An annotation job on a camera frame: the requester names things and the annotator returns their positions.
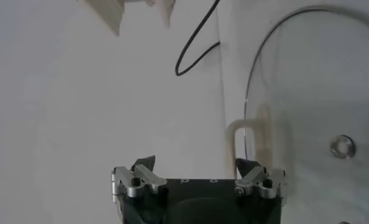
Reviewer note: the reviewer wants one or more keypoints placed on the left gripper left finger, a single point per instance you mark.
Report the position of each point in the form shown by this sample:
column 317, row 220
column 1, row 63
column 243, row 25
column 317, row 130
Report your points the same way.
column 141, row 176

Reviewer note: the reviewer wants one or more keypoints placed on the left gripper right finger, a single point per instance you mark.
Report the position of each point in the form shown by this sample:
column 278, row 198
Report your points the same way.
column 254, row 178

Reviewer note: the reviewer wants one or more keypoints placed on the round glass lid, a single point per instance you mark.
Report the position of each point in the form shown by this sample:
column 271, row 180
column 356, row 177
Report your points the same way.
column 263, row 134

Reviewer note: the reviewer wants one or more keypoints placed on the steel perforated steamer basket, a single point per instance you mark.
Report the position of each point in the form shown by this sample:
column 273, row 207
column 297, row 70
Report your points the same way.
column 108, row 13

